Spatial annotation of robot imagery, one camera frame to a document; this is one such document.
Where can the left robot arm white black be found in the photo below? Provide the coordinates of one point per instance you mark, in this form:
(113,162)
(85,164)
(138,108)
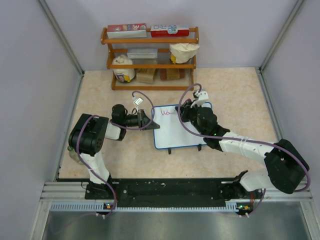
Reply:
(87,138)

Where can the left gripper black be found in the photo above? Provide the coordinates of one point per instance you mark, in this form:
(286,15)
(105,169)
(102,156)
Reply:
(145,120)

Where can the red white box right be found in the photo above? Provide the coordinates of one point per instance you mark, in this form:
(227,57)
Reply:
(168,31)

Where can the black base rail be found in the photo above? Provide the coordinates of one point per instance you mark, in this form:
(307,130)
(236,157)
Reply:
(168,192)

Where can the tan brown block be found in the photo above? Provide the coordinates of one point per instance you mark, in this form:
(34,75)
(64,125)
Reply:
(146,75)

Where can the reddish brown block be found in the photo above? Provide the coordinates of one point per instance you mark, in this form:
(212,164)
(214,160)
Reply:
(171,74)

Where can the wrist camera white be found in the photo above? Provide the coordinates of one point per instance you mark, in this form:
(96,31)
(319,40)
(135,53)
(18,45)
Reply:
(137,102)
(200,97)

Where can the red white box left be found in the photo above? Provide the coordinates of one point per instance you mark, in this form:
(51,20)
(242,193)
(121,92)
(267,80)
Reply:
(127,31)

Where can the clear glass bottle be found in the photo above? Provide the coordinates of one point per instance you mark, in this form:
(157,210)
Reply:
(73,155)

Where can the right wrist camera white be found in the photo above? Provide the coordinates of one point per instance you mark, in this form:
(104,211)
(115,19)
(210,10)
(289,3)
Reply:
(200,97)

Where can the white flour bag lower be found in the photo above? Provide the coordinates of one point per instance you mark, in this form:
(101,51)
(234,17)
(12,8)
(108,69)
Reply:
(124,75)

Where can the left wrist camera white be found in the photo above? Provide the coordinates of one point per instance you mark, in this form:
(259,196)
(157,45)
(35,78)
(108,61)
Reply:
(137,102)

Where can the blue framed whiteboard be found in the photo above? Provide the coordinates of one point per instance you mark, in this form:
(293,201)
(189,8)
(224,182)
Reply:
(171,133)

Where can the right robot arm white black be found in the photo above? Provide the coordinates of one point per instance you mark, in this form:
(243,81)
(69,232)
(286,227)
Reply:
(284,167)

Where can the cream paper bag upper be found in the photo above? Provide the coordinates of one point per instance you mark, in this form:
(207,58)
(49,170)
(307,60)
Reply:
(181,53)

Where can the red white box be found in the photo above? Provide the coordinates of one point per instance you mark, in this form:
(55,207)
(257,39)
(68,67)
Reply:
(127,31)
(168,31)

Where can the wooden three-tier shelf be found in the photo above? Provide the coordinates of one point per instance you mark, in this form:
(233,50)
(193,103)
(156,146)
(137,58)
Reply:
(117,47)

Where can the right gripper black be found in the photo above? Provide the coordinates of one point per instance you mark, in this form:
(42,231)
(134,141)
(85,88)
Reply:
(185,110)

